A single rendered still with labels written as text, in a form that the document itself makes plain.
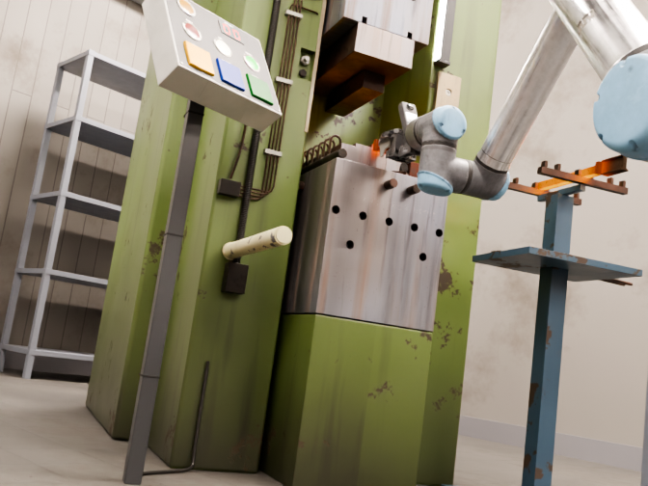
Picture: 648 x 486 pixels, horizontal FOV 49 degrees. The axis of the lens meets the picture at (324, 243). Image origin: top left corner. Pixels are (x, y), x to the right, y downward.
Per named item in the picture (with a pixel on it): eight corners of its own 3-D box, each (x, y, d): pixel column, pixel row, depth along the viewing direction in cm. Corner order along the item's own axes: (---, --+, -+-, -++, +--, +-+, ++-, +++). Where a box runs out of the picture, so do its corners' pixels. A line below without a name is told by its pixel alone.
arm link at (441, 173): (467, 195, 178) (472, 148, 180) (425, 185, 174) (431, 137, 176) (447, 201, 187) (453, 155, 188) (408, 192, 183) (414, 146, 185)
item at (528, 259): (642, 276, 211) (642, 269, 211) (528, 253, 199) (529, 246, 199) (575, 282, 239) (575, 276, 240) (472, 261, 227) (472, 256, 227)
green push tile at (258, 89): (274, 104, 184) (268, 83, 187) (253, 93, 179) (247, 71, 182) (269, 108, 185) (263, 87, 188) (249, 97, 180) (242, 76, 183)
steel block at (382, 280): (433, 332, 209) (449, 185, 216) (315, 312, 194) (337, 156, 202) (350, 329, 260) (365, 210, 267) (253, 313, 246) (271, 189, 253)
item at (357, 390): (415, 498, 201) (433, 333, 209) (291, 490, 187) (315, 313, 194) (334, 461, 252) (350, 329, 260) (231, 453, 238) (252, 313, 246)
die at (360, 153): (398, 178, 216) (401, 151, 217) (338, 164, 208) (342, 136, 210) (339, 200, 254) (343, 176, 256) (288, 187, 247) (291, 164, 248)
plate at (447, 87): (456, 124, 241) (461, 77, 244) (434, 118, 238) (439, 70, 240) (453, 126, 243) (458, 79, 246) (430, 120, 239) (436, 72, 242)
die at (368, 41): (411, 68, 222) (415, 40, 223) (354, 50, 214) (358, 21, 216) (352, 105, 260) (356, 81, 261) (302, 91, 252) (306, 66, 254)
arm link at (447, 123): (435, 136, 175) (440, 97, 176) (410, 147, 186) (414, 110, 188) (467, 145, 178) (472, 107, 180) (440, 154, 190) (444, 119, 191)
